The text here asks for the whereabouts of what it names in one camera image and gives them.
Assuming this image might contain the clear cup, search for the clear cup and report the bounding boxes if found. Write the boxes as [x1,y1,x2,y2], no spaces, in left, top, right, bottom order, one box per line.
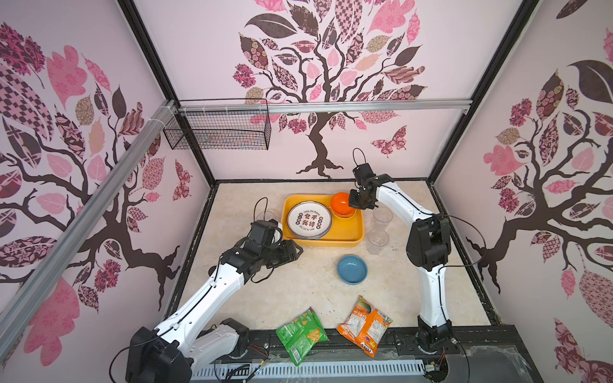
[372,207,394,230]
[367,228,390,255]

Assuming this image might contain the blue bowl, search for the blue bowl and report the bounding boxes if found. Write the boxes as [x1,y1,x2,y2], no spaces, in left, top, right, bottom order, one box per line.
[336,255,368,285]

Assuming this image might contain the clear cup front right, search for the clear cup front right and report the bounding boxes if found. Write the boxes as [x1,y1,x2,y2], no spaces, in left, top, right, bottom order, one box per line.
[367,228,390,255]

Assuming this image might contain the green snack bag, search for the green snack bag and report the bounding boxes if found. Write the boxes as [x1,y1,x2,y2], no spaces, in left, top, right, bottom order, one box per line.
[276,307,329,366]

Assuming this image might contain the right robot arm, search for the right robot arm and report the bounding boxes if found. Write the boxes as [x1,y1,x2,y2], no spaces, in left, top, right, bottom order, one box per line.
[349,163,453,354]

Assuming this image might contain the aluminium rail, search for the aluminium rail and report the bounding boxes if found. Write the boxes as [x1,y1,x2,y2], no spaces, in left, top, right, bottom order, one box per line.
[179,99,473,114]
[1,100,177,357]

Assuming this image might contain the aluminium rail left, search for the aluminium rail left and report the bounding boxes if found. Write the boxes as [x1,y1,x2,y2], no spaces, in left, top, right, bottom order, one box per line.
[1,100,177,357]

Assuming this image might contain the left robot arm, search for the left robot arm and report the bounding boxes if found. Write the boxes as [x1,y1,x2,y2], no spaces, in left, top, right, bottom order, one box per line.
[122,238,303,382]

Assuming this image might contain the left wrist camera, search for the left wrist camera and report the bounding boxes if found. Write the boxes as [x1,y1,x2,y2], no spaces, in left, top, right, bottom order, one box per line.
[248,219,283,246]

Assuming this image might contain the aluminium rail back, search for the aluminium rail back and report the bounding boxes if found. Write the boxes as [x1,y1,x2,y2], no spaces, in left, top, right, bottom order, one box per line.
[179,99,473,114]

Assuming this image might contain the white slotted cable duct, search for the white slotted cable duct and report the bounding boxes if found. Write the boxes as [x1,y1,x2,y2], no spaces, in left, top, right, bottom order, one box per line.
[191,360,426,382]

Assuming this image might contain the clear cup back right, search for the clear cup back right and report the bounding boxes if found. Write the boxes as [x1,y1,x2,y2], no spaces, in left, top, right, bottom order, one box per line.
[372,207,394,230]

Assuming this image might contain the orange snack bag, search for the orange snack bag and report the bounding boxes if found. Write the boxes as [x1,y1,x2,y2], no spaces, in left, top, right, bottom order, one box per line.
[337,295,393,358]

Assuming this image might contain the black wire basket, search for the black wire basket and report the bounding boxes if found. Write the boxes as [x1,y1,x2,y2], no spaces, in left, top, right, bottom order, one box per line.
[163,97,272,151]

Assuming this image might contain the yellow bowls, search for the yellow bowls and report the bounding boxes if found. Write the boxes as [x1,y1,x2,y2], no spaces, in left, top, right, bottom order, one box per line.
[333,207,356,219]

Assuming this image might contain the yellow plastic bin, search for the yellow plastic bin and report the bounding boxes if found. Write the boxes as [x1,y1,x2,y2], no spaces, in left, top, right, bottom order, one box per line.
[281,194,365,247]

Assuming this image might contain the orange bowl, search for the orange bowl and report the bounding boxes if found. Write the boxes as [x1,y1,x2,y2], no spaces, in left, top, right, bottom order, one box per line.
[330,192,351,212]

